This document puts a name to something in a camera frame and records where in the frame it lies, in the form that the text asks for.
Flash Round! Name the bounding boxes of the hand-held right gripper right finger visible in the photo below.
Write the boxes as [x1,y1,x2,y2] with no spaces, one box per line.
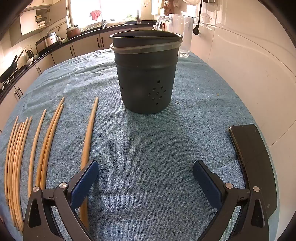
[193,160,270,241]

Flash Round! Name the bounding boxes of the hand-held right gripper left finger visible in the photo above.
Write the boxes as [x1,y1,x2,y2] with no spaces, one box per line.
[23,159,99,241]

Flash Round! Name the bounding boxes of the set of wooden chopsticks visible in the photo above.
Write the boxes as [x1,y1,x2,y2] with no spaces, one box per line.
[5,97,99,232]

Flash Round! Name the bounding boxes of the dark perforated utensil holder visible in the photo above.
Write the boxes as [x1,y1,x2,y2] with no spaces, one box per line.
[109,31,184,114]

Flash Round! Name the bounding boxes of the black smartphone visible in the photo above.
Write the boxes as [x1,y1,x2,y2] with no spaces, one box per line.
[228,124,278,215]

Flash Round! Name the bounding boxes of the blue tablecloth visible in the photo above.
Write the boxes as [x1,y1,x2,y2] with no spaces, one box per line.
[0,47,278,241]

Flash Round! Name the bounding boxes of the black wok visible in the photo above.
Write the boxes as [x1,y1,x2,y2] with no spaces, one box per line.
[0,50,25,82]

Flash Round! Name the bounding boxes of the beige base cabinets with countertop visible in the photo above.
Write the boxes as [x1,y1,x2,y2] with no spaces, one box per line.
[0,20,158,107]

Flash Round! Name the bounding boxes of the silver rice cooker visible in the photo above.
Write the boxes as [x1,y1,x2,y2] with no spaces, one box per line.
[35,32,60,52]

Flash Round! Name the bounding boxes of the clear glass mug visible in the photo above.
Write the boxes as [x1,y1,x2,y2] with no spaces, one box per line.
[154,13,194,58]

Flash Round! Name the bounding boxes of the brown clay pot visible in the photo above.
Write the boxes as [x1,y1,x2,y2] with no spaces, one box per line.
[65,25,81,39]

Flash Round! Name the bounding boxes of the kitchen window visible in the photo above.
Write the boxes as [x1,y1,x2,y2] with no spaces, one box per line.
[69,0,167,27]

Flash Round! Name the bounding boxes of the black cable with plug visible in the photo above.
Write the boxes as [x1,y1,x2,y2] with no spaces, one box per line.
[192,0,205,36]

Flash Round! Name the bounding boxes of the open wall cabinet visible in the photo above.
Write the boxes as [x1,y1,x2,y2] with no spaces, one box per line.
[20,0,53,36]

